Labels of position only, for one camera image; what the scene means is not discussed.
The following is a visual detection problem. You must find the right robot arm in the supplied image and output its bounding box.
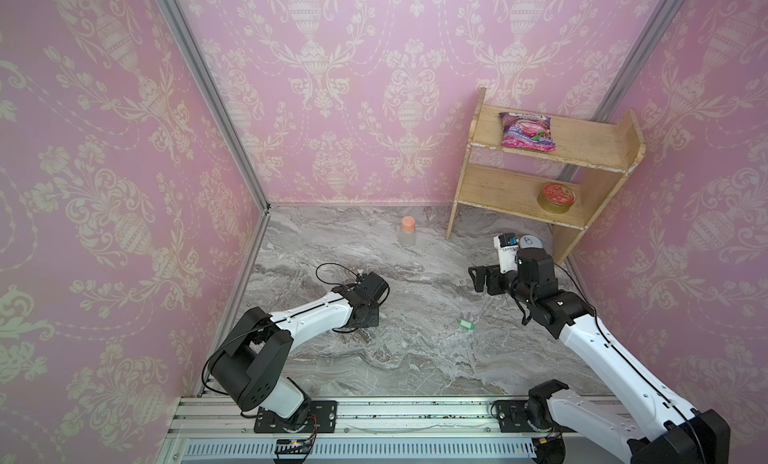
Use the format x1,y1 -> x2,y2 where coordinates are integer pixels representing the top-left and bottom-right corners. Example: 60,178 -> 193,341
468,246 -> 731,463

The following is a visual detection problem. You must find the red lid gold tin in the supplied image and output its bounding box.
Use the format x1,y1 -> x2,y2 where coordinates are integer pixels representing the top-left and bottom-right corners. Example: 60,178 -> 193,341
537,183 -> 576,214

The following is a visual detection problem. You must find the pink snack bag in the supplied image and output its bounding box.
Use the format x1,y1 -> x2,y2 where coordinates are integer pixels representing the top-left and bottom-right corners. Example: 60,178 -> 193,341
499,112 -> 556,153

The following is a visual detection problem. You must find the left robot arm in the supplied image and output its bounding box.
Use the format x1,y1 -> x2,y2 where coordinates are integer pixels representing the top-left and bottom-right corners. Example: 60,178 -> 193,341
201,272 -> 390,432

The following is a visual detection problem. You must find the white lid small jar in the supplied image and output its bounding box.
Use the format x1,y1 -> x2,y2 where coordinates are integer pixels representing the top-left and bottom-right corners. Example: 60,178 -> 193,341
518,235 -> 544,249

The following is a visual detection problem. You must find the orange cap clear bottle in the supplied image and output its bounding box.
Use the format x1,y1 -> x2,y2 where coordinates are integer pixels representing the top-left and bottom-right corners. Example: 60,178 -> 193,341
397,216 -> 416,247

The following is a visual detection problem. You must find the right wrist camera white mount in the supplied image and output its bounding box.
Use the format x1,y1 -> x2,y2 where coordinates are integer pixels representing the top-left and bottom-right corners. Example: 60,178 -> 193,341
493,233 -> 519,274

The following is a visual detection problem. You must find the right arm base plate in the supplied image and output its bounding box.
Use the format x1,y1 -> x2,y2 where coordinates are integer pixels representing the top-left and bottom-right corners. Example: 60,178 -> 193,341
490,399 -> 538,434

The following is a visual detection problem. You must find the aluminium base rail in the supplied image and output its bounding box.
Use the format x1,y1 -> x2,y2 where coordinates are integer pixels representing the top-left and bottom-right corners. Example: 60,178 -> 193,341
156,394 -> 618,463

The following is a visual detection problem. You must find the wooden two-tier shelf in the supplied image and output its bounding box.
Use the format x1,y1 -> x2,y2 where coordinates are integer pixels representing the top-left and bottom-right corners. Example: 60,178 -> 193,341
445,86 -> 648,265

